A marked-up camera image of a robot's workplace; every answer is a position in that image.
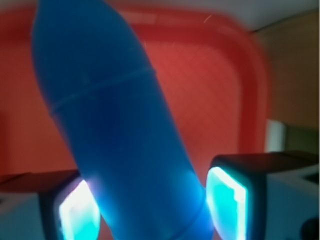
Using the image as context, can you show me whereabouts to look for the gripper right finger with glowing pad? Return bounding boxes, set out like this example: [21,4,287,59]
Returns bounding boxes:
[206,151,320,240]

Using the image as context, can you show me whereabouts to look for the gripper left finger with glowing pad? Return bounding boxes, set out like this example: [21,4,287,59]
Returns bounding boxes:
[0,169,101,240]

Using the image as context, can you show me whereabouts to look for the blue plastic bottle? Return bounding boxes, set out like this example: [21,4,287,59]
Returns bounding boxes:
[31,0,214,240]

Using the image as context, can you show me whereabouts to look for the red plastic tray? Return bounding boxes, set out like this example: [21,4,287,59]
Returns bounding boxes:
[0,5,270,179]

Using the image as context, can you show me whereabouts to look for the brown cardboard panel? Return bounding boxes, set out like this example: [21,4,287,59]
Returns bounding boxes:
[254,9,320,154]

